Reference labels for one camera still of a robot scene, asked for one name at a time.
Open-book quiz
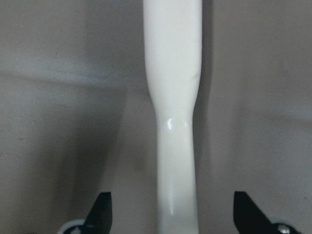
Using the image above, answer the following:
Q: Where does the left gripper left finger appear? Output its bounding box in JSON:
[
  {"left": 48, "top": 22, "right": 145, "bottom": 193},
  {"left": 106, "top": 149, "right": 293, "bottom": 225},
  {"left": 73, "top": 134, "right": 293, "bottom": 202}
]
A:
[{"left": 84, "top": 192, "right": 113, "bottom": 234}]

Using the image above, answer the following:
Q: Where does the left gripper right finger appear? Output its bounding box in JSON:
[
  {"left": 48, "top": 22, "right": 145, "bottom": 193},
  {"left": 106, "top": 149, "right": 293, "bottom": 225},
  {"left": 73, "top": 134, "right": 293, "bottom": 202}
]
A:
[{"left": 233, "top": 191, "right": 272, "bottom": 234}]

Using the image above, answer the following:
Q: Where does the cream hand brush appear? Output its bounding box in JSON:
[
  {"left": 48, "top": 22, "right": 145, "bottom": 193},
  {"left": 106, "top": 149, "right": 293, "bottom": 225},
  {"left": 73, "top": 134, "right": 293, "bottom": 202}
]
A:
[{"left": 143, "top": 0, "right": 202, "bottom": 234}]

